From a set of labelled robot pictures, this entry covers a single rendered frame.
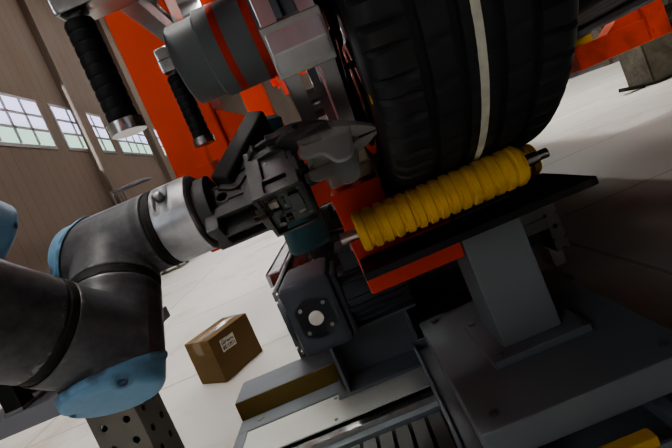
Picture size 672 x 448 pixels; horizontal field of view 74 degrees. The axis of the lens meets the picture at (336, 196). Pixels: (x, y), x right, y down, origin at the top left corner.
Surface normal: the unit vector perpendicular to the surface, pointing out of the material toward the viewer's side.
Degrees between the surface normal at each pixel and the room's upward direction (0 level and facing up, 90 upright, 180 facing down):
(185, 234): 110
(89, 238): 48
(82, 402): 142
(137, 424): 90
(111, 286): 55
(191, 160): 90
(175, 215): 80
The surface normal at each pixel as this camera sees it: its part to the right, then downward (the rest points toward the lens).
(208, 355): -0.50, 0.28
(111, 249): 0.22, -0.69
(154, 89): 0.01, 0.07
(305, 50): 0.29, 0.70
